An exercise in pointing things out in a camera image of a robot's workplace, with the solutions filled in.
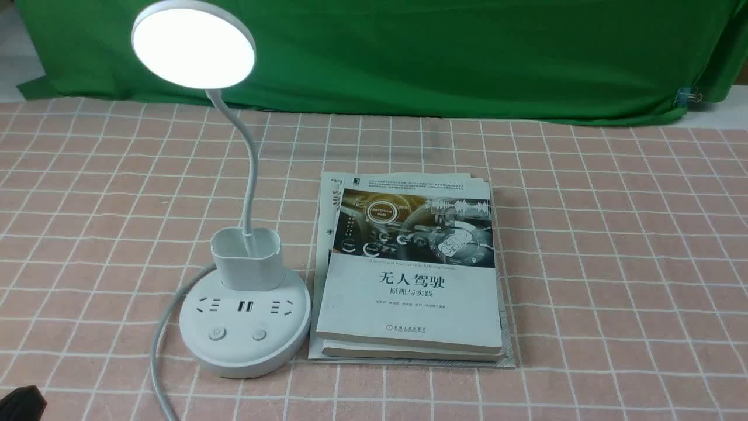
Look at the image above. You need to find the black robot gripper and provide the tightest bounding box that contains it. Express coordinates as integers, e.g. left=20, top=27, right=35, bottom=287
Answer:
left=1, top=385, right=47, bottom=421

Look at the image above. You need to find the white desk lamp with sockets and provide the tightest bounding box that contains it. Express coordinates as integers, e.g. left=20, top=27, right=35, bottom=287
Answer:
left=131, top=1, right=311, bottom=380

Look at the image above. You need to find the bottom book in stack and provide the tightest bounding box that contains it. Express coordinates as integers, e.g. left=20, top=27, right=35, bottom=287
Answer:
left=307, top=171, right=517, bottom=370

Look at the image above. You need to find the white self-driving textbook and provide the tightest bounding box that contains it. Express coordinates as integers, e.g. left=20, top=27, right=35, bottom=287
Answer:
left=316, top=181, right=504, bottom=354

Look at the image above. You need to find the pink checkered tablecloth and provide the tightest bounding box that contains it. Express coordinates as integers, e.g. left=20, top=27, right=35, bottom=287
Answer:
left=1, top=98, right=747, bottom=420

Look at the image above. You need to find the green backdrop cloth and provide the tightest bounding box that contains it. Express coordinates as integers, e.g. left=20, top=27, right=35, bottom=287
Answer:
left=15, top=0, right=748, bottom=127

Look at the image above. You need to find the blue binder clip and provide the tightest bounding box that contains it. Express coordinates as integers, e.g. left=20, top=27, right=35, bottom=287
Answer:
left=673, top=86, right=703, bottom=108

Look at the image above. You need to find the white lamp power cable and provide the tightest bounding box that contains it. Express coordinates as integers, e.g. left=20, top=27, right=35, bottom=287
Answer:
left=150, top=264, right=217, bottom=421

